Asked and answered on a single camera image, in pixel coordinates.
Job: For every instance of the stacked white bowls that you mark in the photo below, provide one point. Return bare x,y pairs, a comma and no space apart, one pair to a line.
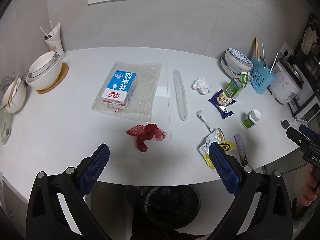
45,70

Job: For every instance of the green small carton box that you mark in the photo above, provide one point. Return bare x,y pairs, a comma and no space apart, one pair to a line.
236,85

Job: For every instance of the white tissue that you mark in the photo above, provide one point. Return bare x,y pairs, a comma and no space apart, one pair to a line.
201,85

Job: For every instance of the black mesh trash bin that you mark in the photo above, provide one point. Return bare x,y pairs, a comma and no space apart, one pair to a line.
172,206

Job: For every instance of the wooden chopsticks in holder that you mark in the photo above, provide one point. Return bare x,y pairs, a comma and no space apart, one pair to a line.
256,47

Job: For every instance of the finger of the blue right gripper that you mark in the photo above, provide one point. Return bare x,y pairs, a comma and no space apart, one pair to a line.
295,136
307,132

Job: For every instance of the yellow white snack wrapper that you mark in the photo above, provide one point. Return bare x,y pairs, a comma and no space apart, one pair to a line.
216,136

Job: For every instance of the blue plastic utensil holder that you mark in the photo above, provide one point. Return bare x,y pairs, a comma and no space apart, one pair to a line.
261,76

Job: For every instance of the green white pill bottle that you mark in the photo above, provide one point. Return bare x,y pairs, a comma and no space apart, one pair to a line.
251,119

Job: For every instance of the person's right hand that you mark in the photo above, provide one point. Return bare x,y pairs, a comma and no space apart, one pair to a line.
308,195

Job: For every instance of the blue white milk carton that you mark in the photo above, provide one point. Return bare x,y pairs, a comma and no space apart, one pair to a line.
119,90

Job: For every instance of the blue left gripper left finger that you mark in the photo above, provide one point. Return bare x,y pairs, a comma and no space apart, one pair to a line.
90,169

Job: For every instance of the green patterned glass lid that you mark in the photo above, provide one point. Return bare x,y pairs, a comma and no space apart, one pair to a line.
6,126

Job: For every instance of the white cup with straws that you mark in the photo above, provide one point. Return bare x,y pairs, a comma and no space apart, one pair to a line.
53,40

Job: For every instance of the blue snack wrapper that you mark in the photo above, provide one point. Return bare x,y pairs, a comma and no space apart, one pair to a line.
221,101

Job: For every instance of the small dark grey square object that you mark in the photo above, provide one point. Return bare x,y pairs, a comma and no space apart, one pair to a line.
285,124

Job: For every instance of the white rice cooker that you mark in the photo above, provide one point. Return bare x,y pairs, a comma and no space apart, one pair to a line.
288,82

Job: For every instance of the round wooden coaster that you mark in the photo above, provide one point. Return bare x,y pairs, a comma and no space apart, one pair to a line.
62,75

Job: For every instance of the purple small stick pack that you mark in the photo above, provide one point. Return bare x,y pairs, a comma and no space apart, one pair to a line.
241,149

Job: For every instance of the small torn white wrapper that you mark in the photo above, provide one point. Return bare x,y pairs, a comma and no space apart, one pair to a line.
200,114

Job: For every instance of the long clear plastic tube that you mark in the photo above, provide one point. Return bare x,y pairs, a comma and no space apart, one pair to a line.
180,95

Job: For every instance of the clear bubble wrap sheet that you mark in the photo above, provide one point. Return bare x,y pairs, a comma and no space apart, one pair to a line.
141,103

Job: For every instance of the white bowl with chopsticks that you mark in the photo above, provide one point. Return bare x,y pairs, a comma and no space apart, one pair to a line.
14,97

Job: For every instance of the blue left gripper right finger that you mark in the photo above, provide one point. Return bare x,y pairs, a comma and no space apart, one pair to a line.
226,171

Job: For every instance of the red mesh net bag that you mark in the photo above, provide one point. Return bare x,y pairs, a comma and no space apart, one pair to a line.
143,133

